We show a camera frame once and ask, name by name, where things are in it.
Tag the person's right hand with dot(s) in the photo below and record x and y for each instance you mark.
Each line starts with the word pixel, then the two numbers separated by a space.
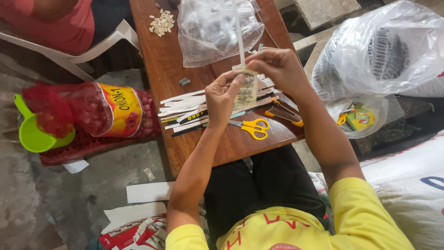
pixel 284 69

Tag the person's left hand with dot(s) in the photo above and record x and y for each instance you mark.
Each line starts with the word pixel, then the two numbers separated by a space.
pixel 220 104

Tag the small clear spice packet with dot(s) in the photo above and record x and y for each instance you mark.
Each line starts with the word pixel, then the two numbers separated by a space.
pixel 248 91

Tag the long white paper strip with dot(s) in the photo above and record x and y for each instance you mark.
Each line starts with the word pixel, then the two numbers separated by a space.
pixel 238 31

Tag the pile of cut paper strips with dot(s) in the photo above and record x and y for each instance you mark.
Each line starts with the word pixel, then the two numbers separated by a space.
pixel 187 111

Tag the grey staple strips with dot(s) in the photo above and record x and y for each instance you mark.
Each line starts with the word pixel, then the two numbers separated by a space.
pixel 184 81

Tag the metal stapler with orange ends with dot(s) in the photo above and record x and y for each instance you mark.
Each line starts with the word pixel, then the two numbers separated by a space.
pixel 282 114

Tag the grey concrete block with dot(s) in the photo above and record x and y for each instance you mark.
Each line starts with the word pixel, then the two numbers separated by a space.
pixel 326 11

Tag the clear plastic bag of packets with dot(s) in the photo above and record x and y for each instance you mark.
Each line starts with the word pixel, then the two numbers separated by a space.
pixel 215 31

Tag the small clear bag of supplies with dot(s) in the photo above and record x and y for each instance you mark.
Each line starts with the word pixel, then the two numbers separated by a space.
pixel 359 118

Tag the person's black shorts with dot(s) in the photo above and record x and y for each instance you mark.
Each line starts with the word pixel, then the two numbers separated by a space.
pixel 270 184

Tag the large clear bag of packets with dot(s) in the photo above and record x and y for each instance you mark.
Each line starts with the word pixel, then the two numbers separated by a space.
pixel 381 52

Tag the pile of pale seeds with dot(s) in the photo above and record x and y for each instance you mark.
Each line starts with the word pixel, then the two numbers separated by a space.
pixel 161 23

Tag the white paper sheet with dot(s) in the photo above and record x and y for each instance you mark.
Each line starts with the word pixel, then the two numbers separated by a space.
pixel 149 191

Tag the red mesh onion sack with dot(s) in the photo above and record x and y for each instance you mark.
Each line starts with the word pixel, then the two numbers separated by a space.
pixel 97 114

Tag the white plastic chair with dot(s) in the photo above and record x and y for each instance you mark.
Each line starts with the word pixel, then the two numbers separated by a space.
pixel 79 52

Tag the red and white torn carton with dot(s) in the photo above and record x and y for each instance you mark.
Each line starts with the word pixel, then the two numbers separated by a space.
pixel 135 229

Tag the person's yellow shirt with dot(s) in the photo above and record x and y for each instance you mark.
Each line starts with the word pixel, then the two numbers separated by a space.
pixel 312 225

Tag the small white paper scrap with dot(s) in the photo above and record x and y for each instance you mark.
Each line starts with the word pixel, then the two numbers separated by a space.
pixel 75 166

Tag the white woven sack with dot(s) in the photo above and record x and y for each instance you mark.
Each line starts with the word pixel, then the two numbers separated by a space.
pixel 409 180

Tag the green plastic dipper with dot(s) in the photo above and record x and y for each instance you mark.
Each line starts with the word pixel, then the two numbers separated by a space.
pixel 34 133

